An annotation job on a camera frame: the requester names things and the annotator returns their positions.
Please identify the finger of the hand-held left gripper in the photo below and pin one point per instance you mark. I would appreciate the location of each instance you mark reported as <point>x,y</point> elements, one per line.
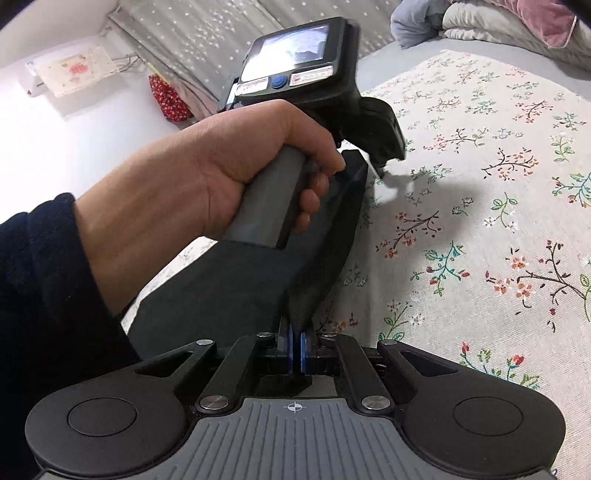
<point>385,171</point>

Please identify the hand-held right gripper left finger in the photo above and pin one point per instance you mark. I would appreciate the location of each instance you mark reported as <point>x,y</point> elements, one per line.
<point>288,353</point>

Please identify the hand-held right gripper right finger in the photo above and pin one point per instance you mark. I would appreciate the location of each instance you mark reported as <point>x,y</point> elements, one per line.
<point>304,353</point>

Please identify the black pants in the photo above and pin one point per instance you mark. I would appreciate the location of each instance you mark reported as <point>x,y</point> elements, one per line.
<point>258,286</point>

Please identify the person's left forearm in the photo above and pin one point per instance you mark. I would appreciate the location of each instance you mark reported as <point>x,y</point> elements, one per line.
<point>46,300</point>

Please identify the person's left hand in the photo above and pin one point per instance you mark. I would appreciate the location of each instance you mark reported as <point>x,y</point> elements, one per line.
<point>207,170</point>

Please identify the floral printed cloth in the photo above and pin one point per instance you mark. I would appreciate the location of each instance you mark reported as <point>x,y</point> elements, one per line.
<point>485,207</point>

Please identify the grey star-print curtain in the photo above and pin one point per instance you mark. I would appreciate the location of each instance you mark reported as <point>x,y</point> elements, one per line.
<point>198,27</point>

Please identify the pink cloth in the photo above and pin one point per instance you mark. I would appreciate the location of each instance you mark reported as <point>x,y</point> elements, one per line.
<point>201,104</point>

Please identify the blue-grey cloth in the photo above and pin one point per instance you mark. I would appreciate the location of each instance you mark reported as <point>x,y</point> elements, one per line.
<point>415,23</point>

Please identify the red floral bag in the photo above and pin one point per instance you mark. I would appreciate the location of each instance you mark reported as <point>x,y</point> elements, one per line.
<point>168,99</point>

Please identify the folded grey white blanket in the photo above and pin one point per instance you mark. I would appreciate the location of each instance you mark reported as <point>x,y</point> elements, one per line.
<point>475,23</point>

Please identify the pink pillow with white piping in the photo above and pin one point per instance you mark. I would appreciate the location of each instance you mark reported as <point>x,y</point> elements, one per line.
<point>535,21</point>

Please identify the floral air conditioner cover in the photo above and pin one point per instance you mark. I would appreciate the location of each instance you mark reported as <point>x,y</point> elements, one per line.
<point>78,69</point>

